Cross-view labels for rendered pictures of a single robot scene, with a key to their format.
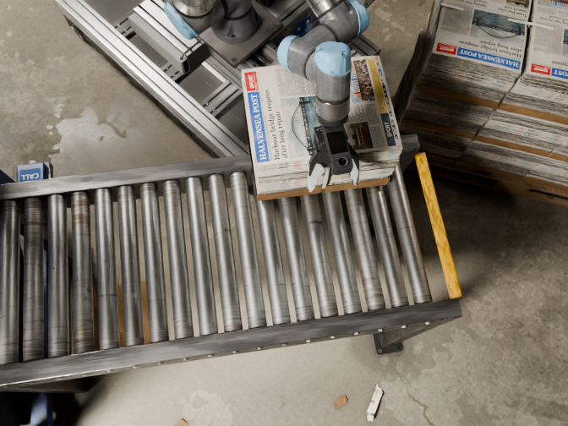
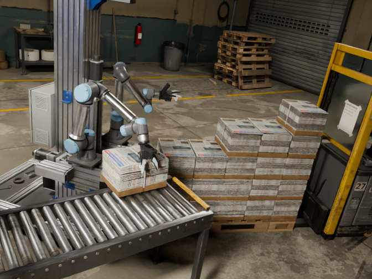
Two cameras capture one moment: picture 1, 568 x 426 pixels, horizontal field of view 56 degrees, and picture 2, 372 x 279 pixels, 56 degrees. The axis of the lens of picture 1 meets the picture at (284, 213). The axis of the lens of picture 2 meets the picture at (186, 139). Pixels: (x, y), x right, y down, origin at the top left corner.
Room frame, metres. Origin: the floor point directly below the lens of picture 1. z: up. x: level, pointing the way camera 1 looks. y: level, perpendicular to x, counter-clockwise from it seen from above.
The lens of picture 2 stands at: (-1.43, 0.57, 2.12)
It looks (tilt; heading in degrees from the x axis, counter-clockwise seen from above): 23 degrees down; 335
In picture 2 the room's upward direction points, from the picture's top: 8 degrees clockwise
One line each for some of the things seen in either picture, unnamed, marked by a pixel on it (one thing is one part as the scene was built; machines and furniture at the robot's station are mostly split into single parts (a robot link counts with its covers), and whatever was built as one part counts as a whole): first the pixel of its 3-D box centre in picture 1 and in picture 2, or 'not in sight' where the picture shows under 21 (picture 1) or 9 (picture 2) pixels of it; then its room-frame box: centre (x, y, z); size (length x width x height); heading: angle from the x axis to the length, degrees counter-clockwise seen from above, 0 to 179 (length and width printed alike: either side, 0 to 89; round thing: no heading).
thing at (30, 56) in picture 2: not in sight; (59, 47); (7.21, -0.02, 0.55); 1.80 x 0.70 x 1.09; 103
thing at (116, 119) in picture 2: not in sight; (117, 119); (1.50, -0.11, 0.98); 0.13 x 0.12 x 0.14; 167
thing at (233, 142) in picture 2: not in sight; (237, 137); (1.12, -1.15, 0.95); 0.38 x 0.29 x 0.23; 172
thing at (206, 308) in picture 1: (200, 253); (100, 218); (0.36, 0.22, 0.77); 0.47 x 0.05 x 0.05; 13
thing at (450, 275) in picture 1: (437, 222); (190, 192); (0.50, -0.43, 0.81); 0.43 x 0.03 x 0.02; 13
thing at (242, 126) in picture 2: not in sight; (240, 125); (1.10, -1.15, 1.06); 0.37 x 0.29 x 0.01; 172
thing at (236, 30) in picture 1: (233, 13); (86, 151); (1.11, 0.21, 0.87); 0.15 x 0.15 x 0.10
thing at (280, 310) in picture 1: (270, 244); (129, 211); (0.41, 0.03, 0.77); 0.47 x 0.05 x 0.05; 13
